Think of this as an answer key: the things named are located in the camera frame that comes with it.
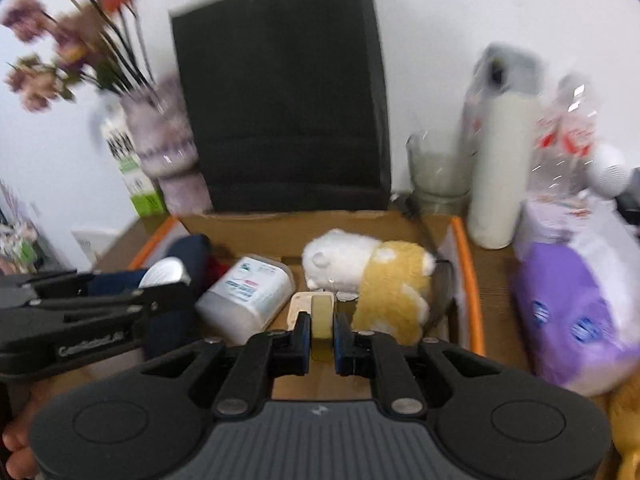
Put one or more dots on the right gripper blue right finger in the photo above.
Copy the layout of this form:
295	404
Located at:
343	345

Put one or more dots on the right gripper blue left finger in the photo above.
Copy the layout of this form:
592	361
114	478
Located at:
301	343

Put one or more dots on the white yellow plush toy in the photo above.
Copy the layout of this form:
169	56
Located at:
389	281

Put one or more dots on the navy blue zip case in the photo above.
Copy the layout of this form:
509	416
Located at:
172	322

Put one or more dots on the white jar lid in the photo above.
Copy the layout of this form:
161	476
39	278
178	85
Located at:
166	271

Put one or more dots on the person left hand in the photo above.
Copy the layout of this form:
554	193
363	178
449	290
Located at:
21	463

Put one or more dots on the white power bank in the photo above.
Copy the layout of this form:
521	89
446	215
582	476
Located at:
95	242

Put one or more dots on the milk carton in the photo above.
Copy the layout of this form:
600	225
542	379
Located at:
142	190

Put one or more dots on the glass cup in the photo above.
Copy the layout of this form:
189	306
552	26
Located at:
441	181

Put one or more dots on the purple marbled vase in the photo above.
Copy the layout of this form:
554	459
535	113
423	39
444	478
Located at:
161	132

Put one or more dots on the purple tissue pack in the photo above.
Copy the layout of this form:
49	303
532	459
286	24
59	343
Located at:
577	291

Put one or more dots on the black paper bag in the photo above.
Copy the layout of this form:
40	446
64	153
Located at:
287	103

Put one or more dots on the white thermos bottle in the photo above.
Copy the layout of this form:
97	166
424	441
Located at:
501	111

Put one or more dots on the dried pink flowers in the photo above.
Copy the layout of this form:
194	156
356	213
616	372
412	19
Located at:
97	42

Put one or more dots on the yellow ceramic mug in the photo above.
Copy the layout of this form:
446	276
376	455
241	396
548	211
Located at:
624	418

